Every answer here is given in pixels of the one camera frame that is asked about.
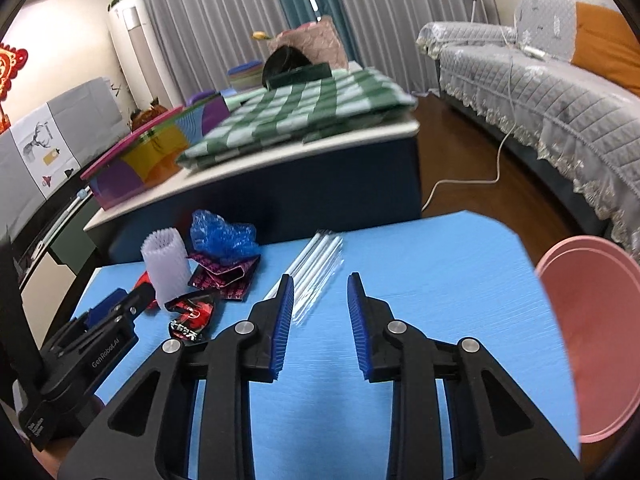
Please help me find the grey curtain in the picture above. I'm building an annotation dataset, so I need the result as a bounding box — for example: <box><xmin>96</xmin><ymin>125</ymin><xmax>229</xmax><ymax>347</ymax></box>
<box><xmin>320</xmin><ymin>0</ymin><xmax>502</xmax><ymax>97</ymax></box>
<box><xmin>124</xmin><ymin>0</ymin><xmax>282</xmax><ymax>107</ymax></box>

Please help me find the orange cushion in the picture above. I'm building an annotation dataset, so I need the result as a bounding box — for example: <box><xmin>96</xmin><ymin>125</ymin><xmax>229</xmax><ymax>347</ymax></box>
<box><xmin>569</xmin><ymin>2</ymin><xmax>640</xmax><ymax>87</ymax></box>

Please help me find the clear packet of straws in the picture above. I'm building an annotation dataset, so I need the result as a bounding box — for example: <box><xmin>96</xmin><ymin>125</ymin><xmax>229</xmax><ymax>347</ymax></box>
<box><xmin>262</xmin><ymin>229</ymin><xmax>346</xmax><ymax>326</ymax></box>

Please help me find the dark magenta patterned wrapper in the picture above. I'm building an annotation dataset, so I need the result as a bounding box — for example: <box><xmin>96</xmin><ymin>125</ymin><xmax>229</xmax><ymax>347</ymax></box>
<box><xmin>189</xmin><ymin>254</ymin><xmax>262</xmax><ymax>282</ymax></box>
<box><xmin>187</xmin><ymin>268</ymin><xmax>251</xmax><ymax>302</ymax></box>

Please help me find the grey patterned cushion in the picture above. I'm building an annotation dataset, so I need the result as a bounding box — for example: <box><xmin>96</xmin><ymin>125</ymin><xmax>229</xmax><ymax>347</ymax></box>
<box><xmin>513</xmin><ymin>0</ymin><xmax>581</xmax><ymax>64</ymax></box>

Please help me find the grey deer print dust cover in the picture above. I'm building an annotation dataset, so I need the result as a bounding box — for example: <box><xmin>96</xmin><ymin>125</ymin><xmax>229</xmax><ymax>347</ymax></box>
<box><xmin>0</xmin><ymin>77</ymin><xmax>126</xmax><ymax>217</ymax></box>

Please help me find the sofa with grey quilted cover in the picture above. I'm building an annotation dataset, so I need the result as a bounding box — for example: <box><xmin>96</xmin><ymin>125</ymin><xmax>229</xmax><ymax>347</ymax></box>
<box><xmin>415</xmin><ymin>0</ymin><xmax>640</xmax><ymax>267</ymax></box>

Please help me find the white cable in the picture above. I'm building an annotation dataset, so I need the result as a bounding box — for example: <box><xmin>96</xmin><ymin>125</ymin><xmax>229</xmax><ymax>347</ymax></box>
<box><xmin>421</xmin><ymin>35</ymin><xmax>524</xmax><ymax>212</ymax></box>

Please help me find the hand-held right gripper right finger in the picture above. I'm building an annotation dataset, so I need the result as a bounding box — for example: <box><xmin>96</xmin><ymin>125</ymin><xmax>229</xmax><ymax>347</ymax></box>
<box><xmin>347</xmin><ymin>272</ymin><xmax>586</xmax><ymax>480</ymax></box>

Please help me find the red wall decoration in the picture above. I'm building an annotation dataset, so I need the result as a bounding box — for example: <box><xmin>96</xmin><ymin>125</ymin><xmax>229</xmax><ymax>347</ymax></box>
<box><xmin>0</xmin><ymin>42</ymin><xmax>30</xmax><ymax>134</ymax></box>

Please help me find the white foam net sleeve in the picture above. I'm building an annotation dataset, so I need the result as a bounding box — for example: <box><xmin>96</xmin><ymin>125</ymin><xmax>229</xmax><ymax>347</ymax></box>
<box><xmin>141</xmin><ymin>226</ymin><xmax>192</xmax><ymax>310</ymax></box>

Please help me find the colourful patterned box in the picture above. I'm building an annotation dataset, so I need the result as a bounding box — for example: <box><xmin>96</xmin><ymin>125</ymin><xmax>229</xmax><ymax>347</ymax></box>
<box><xmin>79</xmin><ymin>92</ymin><xmax>234</xmax><ymax>211</ymax></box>

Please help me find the pink plastic bin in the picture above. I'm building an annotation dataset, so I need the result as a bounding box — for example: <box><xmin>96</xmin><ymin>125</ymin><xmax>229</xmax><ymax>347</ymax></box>
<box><xmin>533</xmin><ymin>235</ymin><xmax>640</xmax><ymax>444</ymax></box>

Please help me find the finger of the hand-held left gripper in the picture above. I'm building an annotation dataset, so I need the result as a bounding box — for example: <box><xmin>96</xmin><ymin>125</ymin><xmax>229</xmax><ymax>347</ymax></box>
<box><xmin>75</xmin><ymin>287</ymin><xmax>129</xmax><ymax>330</ymax></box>
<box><xmin>102</xmin><ymin>285</ymin><xmax>156</xmax><ymax>330</ymax></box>

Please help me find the black and red snack wrapper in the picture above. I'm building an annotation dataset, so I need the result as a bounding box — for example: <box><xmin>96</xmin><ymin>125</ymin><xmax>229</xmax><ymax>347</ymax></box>
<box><xmin>164</xmin><ymin>291</ymin><xmax>220</xmax><ymax>344</ymax></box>

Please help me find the dark green tray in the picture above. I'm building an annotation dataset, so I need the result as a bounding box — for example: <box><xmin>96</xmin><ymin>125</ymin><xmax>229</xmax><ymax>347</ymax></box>
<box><xmin>267</xmin><ymin>62</ymin><xmax>334</xmax><ymax>92</ymax></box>

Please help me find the green checked cloth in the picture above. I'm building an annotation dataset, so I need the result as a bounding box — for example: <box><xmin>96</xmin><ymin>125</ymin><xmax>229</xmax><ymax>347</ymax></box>
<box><xmin>175</xmin><ymin>65</ymin><xmax>419</xmax><ymax>171</ymax></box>

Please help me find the low cabinet with white top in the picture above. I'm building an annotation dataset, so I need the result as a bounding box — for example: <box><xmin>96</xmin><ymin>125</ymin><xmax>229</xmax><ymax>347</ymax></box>
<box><xmin>82</xmin><ymin>60</ymin><xmax>422</xmax><ymax>267</ymax></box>

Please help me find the pink fabric basket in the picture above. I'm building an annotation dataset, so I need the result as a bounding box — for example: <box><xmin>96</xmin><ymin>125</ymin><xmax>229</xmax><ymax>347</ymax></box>
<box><xmin>272</xmin><ymin>15</ymin><xmax>350</xmax><ymax>70</ymax></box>

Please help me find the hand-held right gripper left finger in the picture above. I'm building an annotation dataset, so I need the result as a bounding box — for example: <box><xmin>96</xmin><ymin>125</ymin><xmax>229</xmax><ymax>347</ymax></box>
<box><xmin>57</xmin><ymin>274</ymin><xmax>296</xmax><ymax>480</ymax></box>

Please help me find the brown ornament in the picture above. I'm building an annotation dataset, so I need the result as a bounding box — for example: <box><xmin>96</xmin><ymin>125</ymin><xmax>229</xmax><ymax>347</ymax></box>
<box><xmin>130</xmin><ymin>99</ymin><xmax>167</xmax><ymax>131</ymax></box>

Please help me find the white standing air conditioner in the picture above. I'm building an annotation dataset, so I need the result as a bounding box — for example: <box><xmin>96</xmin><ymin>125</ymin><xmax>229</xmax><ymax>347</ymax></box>
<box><xmin>107</xmin><ymin>0</ymin><xmax>182</xmax><ymax>112</ymax></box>

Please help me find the blue plastic bag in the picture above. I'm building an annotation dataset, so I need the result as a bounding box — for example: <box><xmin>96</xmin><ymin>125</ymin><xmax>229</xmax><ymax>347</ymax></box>
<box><xmin>189</xmin><ymin>209</ymin><xmax>261</xmax><ymax>267</ymax></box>

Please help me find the stack of coloured bowls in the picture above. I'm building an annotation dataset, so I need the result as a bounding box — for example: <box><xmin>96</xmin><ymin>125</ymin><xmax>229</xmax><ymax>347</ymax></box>
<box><xmin>227</xmin><ymin>59</ymin><xmax>266</xmax><ymax>94</ymax></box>

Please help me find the television cabinet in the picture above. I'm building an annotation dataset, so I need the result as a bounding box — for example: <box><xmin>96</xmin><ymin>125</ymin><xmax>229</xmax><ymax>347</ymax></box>
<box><xmin>9</xmin><ymin>184</ymin><xmax>102</xmax><ymax>307</ymax></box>

